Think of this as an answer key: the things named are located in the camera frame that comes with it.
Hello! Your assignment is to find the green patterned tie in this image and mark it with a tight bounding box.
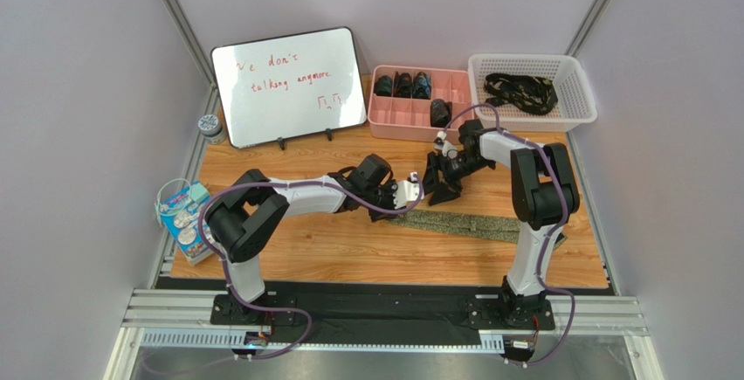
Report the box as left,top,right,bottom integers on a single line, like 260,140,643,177
386,209,568,251

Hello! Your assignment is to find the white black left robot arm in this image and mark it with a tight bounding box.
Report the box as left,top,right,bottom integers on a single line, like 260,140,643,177
196,154,424,308

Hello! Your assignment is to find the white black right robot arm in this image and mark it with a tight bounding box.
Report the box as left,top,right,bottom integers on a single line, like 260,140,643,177
424,120,580,318

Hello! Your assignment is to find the rolled dark tie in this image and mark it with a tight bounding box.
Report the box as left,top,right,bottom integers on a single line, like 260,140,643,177
393,72,413,99
373,75,394,97
430,99,452,128
411,72,432,100

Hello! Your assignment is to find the pink divided organizer box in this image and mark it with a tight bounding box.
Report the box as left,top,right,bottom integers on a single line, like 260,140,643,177
368,66,474,142

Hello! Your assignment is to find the black camouflage tie in basket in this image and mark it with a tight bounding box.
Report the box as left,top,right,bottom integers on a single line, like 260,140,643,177
483,73,558,116

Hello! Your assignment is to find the white plastic basket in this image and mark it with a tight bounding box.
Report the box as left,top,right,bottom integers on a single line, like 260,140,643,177
468,53,597,133

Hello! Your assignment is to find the light blue power adapter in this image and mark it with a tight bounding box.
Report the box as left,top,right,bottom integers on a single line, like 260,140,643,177
187,183,210,204

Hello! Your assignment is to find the small patterned round jar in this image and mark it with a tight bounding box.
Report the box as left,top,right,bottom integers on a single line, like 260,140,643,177
197,114,227,145

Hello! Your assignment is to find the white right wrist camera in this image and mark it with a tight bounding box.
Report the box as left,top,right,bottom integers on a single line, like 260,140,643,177
434,131,458,159

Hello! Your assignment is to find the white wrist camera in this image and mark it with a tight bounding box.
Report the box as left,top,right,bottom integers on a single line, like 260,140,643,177
393,171,423,212
434,131,458,159

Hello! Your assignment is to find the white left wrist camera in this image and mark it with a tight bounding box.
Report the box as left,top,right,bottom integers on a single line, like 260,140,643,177
393,171,423,212

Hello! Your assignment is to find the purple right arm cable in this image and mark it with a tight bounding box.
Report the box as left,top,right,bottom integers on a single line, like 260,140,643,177
437,102,578,367

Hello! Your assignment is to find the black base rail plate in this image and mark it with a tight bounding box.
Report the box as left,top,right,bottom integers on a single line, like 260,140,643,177
154,276,617,347

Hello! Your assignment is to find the white whiteboard black frame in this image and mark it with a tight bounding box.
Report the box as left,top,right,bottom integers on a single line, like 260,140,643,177
210,27,367,149

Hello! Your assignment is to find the white adapter cable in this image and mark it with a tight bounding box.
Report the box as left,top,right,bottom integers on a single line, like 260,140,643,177
154,177,193,228

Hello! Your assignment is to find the aluminium frame rail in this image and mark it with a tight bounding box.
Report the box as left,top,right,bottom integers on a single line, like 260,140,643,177
104,289,661,379

